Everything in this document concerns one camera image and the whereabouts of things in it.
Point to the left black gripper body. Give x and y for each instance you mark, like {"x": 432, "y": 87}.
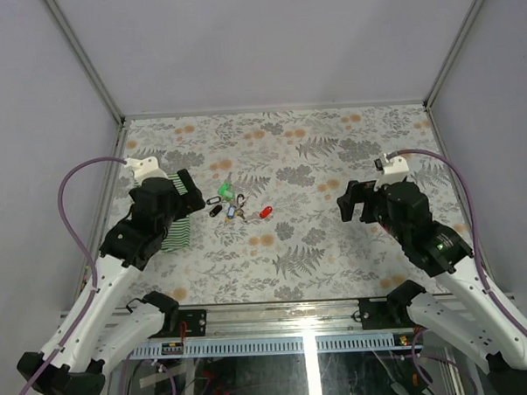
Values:
{"x": 183, "y": 206}

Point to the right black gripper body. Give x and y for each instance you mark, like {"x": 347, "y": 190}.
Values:
{"x": 378, "y": 200}

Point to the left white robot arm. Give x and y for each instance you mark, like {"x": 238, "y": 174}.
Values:
{"x": 124, "y": 253}

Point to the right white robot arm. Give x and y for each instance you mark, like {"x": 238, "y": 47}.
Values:
{"x": 496, "y": 337}

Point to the silver keys bunch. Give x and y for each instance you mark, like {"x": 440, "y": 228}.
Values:
{"x": 240, "y": 210}

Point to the green key tag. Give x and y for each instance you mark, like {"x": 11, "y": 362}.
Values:
{"x": 226, "y": 192}

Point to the blue key tag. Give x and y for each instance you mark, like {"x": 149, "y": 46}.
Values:
{"x": 231, "y": 212}

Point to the green striped cloth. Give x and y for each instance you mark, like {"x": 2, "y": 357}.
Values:
{"x": 177, "y": 236}

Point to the red key tag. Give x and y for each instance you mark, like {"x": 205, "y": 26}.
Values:
{"x": 264, "y": 213}

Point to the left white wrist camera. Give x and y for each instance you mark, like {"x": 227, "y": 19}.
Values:
{"x": 143, "y": 169}

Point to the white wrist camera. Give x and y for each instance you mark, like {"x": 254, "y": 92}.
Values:
{"x": 143, "y": 169}
{"x": 392, "y": 170}

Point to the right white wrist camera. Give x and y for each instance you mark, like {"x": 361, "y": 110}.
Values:
{"x": 392, "y": 170}

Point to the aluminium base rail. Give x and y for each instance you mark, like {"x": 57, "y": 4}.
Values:
{"x": 235, "y": 330}

